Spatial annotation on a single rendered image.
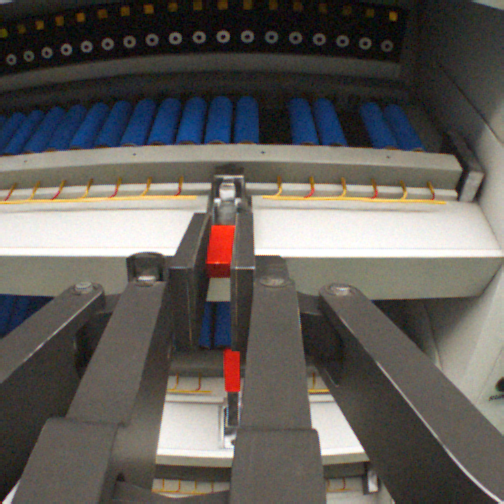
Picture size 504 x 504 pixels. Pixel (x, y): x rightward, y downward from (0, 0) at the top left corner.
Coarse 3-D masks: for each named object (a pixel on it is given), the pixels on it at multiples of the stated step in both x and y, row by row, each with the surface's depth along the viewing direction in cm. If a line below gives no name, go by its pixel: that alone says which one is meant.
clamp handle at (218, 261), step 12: (228, 192) 22; (228, 204) 22; (216, 216) 21; (228, 216) 21; (216, 228) 19; (228, 228) 19; (216, 240) 18; (228, 240) 18; (216, 252) 17; (228, 252) 17; (216, 264) 17; (228, 264) 17; (216, 276) 17; (228, 276) 17
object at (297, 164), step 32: (0, 160) 25; (32, 160) 25; (64, 160) 25; (96, 160) 25; (128, 160) 25; (160, 160) 25; (192, 160) 25; (224, 160) 25; (256, 160) 25; (288, 160) 25; (320, 160) 25; (352, 160) 25; (384, 160) 25; (416, 160) 26; (448, 160) 26; (32, 192) 25
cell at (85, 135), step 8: (96, 104) 31; (104, 104) 31; (88, 112) 30; (96, 112) 30; (104, 112) 31; (88, 120) 29; (96, 120) 30; (104, 120) 31; (80, 128) 28; (88, 128) 28; (96, 128) 29; (80, 136) 28; (88, 136) 28; (96, 136) 29; (72, 144) 27; (80, 144) 27; (88, 144) 28
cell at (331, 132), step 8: (320, 104) 31; (328, 104) 31; (312, 112) 32; (320, 112) 30; (328, 112) 30; (320, 120) 30; (328, 120) 29; (336, 120) 29; (320, 128) 29; (328, 128) 29; (336, 128) 28; (320, 136) 29; (328, 136) 28; (336, 136) 28; (344, 136) 28; (328, 144) 28; (344, 144) 28
